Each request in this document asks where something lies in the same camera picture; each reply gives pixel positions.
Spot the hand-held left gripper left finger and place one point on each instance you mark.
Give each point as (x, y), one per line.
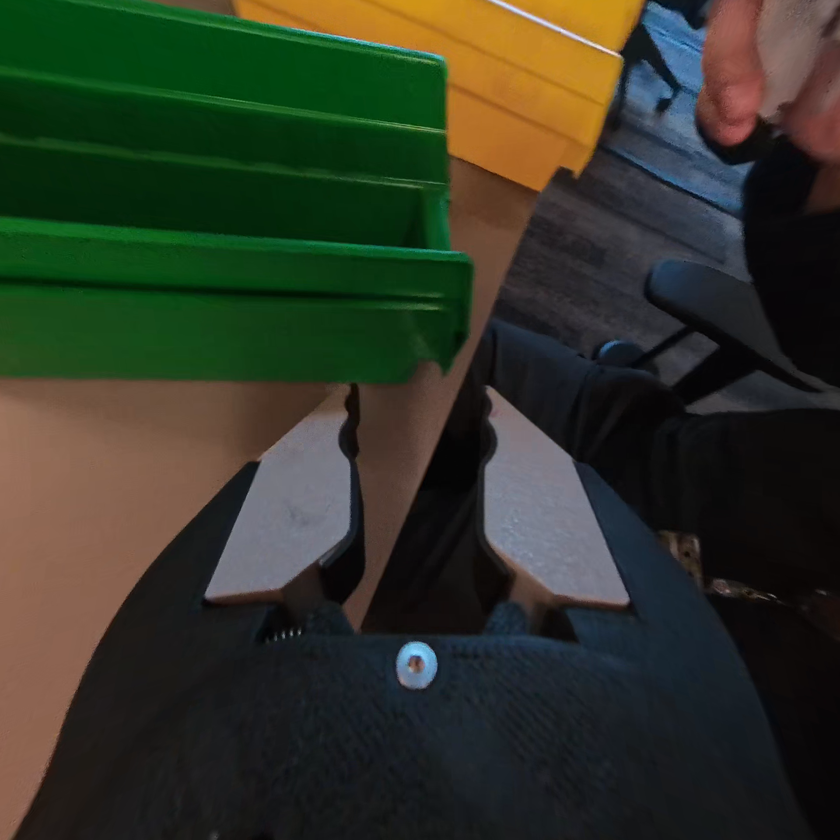
(289, 512)

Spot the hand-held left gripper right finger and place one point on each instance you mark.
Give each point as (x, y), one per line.
(551, 518)

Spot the green plastic bin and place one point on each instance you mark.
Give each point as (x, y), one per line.
(197, 334)
(197, 184)

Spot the yellow plastic bin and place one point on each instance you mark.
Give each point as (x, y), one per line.
(590, 19)
(512, 111)

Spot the person's right forearm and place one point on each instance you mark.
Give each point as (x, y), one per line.
(787, 262)

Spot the person's right hand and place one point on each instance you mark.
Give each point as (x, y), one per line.
(728, 79)

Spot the person's dark trousers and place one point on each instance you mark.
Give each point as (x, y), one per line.
(558, 407)

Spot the black swivel chair with armrests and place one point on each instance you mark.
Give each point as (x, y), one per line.
(709, 302)

